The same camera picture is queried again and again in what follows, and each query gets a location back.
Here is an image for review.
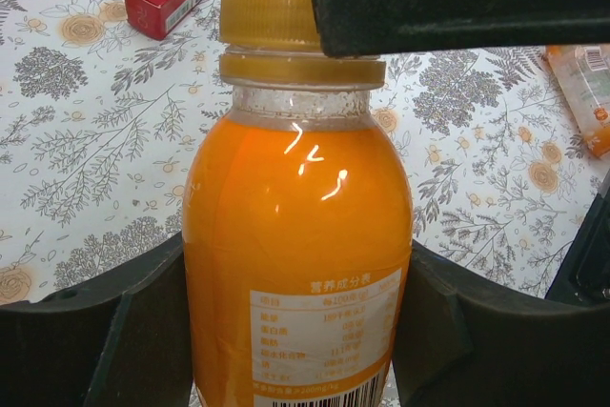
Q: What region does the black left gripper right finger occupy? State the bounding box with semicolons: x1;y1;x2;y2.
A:
393;243;609;406

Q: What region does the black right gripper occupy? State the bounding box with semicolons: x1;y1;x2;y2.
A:
545;173;610;305

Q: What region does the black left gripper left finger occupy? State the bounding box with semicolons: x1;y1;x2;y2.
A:
1;234;193;407

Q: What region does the orange juice bottle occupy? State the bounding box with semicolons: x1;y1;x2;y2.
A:
181;42;415;407

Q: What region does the gold bottle cap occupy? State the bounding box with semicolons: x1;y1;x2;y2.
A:
219;0;321;52

